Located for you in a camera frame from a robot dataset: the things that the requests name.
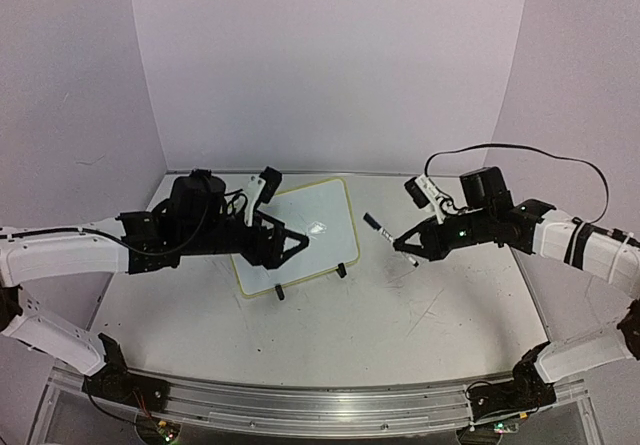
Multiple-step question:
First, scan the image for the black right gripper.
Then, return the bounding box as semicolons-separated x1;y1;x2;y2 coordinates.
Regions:
393;206;493;263

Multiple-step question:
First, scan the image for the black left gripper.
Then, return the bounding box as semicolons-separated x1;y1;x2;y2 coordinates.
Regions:
176;209;309;272

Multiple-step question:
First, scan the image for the white whiteboard marker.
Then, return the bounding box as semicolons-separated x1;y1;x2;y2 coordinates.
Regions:
378;227;419;268

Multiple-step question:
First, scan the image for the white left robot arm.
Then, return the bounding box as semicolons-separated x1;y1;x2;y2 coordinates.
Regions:
1;167;309;402

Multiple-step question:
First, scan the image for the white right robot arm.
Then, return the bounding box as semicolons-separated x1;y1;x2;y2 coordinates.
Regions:
393;167;639;383

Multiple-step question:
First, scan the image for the black whiteboard stand foot left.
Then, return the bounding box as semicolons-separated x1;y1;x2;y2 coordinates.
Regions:
274;284;285;301

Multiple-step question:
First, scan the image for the black whiteboard stand foot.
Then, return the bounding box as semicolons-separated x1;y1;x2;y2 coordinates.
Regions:
274;284;285;301
336;263;347;279

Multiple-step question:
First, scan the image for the yellow-framed whiteboard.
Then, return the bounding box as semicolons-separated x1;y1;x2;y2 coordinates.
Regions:
232;178;360;298

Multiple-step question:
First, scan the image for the black whiteboard stand foot right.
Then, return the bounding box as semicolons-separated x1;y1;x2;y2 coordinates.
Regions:
336;263;347;279

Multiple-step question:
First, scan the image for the right circuit board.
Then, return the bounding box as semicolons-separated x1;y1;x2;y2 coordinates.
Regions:
493;418;522;435

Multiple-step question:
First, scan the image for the circuit board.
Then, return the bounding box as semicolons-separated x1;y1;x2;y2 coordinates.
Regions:
493;418;522;435
135;416;182;445

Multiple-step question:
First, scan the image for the left circuit board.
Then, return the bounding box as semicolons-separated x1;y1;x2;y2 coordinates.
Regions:
135;416;182;445

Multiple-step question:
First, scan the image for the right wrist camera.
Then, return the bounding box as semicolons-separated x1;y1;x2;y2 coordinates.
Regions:
404;174;449;225

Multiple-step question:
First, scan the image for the black right camera cable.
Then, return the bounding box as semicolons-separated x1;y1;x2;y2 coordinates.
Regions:
423;143;611;226

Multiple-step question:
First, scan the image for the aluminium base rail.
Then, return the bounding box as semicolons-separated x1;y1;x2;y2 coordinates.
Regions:
52;365;589;438

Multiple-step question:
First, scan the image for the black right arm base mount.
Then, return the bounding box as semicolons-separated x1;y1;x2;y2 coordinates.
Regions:
465;341;556;423

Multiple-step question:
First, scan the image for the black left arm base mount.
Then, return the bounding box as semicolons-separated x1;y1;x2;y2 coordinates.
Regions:
82;333;170;412

